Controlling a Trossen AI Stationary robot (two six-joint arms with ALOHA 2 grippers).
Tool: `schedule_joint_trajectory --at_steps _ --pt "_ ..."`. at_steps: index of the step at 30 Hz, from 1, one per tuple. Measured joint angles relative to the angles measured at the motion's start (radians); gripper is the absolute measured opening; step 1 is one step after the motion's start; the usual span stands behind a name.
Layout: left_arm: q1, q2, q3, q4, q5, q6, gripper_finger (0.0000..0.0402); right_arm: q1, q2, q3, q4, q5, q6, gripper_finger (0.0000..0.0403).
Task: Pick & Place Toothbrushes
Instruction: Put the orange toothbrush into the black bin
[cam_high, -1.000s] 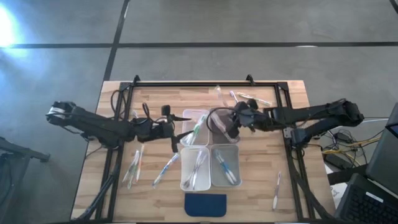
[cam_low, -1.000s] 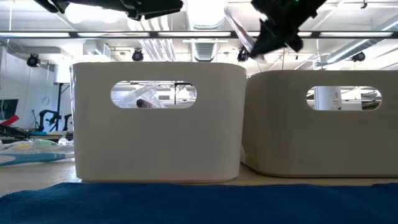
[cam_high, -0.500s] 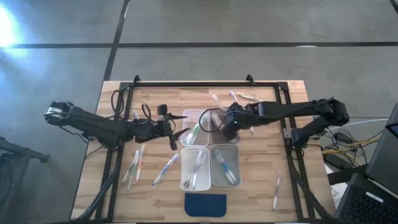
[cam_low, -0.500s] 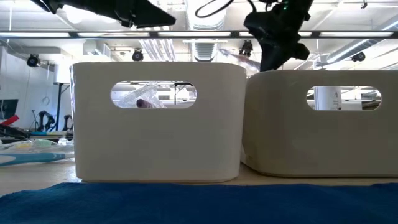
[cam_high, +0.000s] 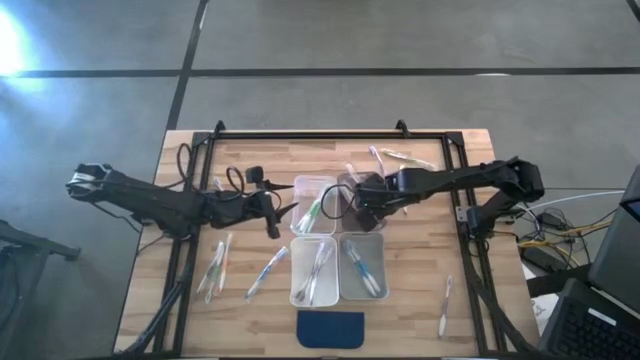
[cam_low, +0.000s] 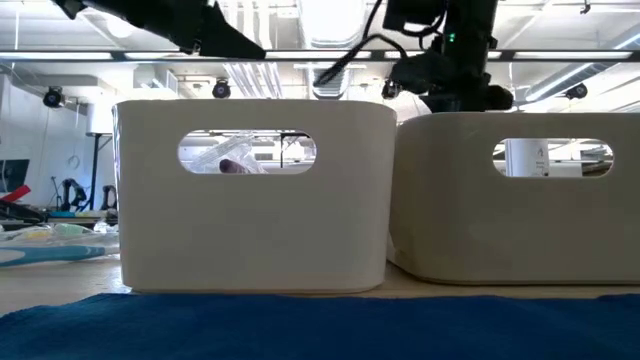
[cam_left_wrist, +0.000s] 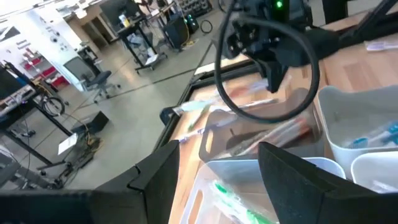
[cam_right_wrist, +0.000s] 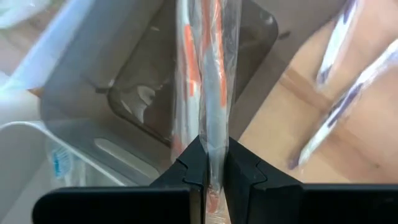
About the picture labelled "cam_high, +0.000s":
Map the white floor cable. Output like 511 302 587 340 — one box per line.
529 189 626 211

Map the black power brick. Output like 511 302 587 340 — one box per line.
522 246 555 270

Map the white plastic bin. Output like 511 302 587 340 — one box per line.
289 235 340 307

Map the orange white wrapped toothbrush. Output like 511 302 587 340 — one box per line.
217 233 234 295
437 274 454 340

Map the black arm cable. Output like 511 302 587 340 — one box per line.
319 183 359 220
174 142 247 195

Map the blue cloth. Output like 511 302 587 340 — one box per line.
296 309 366 350

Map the white paper sheet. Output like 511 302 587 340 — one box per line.
528 293 557 329

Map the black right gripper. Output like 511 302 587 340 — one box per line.
352 172 404 234

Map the pale grey plastic bin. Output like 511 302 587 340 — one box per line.
338 231 390 301

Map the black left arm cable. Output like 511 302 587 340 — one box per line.
174 142 247 195

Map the black stand leg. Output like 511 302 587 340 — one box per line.
0 218 82 263

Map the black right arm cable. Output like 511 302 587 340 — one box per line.
319 183 359 220

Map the black monitor screen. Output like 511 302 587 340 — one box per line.
587 164 640 302

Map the black laptop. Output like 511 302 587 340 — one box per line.
538 277 640 360

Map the black aluminium table frame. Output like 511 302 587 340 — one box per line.
119 119 539 360

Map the brown translucent plastic bin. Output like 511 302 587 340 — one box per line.
335 171 387 233

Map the clear plastic bin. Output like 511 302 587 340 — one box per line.
291 173 339 236

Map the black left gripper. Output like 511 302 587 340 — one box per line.
204 166 300 240

